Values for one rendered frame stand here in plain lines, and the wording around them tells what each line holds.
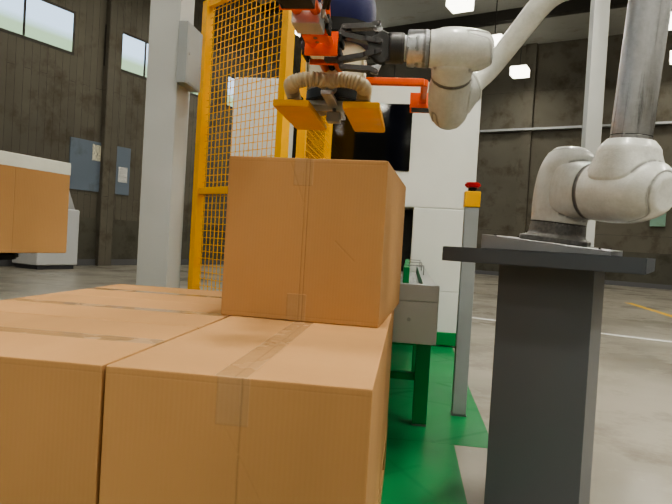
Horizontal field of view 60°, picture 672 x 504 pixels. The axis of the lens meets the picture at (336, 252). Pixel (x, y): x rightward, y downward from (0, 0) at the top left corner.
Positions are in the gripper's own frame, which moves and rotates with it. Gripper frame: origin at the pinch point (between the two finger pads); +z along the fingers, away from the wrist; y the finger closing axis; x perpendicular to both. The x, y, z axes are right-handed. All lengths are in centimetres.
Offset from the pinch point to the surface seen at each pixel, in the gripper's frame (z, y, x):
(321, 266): -3, 55, -5
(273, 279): 9, 59, -5
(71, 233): 539, 64, 773
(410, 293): -26, 65, 61
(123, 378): 16, 70, -65
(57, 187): 129, 32, 92
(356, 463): -19, 79, -65
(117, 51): 549, -287, 915
